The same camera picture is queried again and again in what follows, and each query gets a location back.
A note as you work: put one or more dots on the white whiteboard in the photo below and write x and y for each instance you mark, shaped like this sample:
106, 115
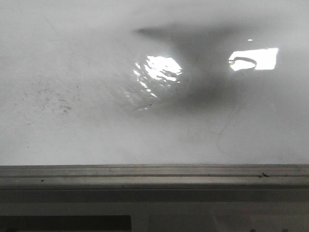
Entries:
154, 82

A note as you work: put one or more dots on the grey aluminium whiteboard frame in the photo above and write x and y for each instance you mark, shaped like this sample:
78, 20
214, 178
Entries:
155, 176

